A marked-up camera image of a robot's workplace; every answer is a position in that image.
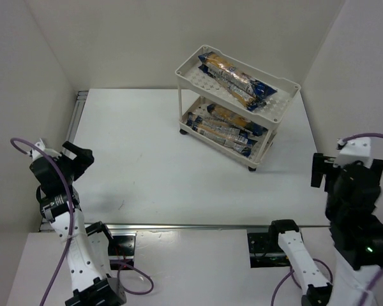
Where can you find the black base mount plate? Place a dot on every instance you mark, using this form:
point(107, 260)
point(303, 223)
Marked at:
point(122, 250)
point(264, 253)

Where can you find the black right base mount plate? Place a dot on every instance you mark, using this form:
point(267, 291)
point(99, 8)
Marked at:
point(264, 253)

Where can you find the front aluminium rail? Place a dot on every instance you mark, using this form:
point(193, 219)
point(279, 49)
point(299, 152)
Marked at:
point(121, 229)

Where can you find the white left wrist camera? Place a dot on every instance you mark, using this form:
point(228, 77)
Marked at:
point(41, 145)

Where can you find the aluminium table edge rail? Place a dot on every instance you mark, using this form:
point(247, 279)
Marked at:
point(76, 115)

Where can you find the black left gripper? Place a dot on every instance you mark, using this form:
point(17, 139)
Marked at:
point(75, 158)

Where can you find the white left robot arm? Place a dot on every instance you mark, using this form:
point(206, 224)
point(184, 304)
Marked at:
point(85, 247)

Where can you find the spaghetti bag with white label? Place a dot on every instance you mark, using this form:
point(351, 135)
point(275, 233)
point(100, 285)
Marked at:
point(248, 101)

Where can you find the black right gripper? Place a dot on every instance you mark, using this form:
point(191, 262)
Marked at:
point(319, 170)

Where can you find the yellow spaghetti bag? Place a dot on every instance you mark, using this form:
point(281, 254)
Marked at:
point(235, 119)
point(220, 67)

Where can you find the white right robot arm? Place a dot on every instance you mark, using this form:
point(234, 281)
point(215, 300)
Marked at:
point(357, 236)

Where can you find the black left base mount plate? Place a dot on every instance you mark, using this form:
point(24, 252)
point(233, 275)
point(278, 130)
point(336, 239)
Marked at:
point(122, 250)

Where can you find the cream two-tier shelf cart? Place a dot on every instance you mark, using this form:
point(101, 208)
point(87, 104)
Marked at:
point(196, 91)

